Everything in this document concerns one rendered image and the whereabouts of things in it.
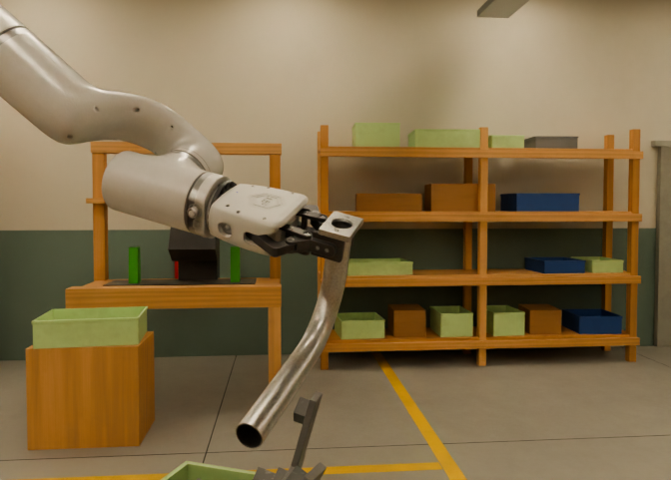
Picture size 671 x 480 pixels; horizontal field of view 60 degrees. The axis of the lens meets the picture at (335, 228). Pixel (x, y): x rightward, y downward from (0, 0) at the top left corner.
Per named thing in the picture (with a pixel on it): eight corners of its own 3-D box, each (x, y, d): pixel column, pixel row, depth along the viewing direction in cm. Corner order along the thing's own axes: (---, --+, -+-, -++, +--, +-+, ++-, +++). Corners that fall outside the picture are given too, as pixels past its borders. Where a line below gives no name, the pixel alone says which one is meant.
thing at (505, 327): (639, 362, 548) (644, 125, 539) (320, 371, 520) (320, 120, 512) (607, 348, 601) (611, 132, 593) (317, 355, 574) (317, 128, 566)
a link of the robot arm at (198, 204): (182, 187, 71) (204, 193, 70) (219, 163, 78) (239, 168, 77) (183, 245, 75) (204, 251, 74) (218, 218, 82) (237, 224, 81)
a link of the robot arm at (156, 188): (223, 210, 83) (187, 245, 76) (144, 188, 86) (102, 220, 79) (220, 158, 78) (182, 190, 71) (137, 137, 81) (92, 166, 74)
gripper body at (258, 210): (195, 195, 70) (280, 219, 67) (236, 168, 79) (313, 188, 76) (195, 248, 74) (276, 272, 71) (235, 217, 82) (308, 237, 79)
